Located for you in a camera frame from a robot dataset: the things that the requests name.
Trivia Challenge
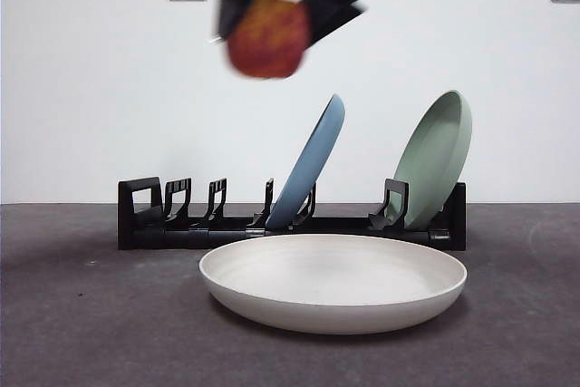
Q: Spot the red and yellow apple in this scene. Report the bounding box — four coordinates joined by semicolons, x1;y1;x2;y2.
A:
225;0;307;81

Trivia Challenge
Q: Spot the blue plate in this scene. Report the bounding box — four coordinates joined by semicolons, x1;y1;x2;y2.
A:
265;93;346;231

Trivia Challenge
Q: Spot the green plate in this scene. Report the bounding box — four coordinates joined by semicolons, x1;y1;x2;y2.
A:
391;90;473;230

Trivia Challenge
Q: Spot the black plate rack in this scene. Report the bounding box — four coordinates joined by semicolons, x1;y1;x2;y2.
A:
118;177;468;252

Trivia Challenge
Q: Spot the pale yellow cream plate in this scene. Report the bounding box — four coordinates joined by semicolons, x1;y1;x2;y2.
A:
198;233;468;336

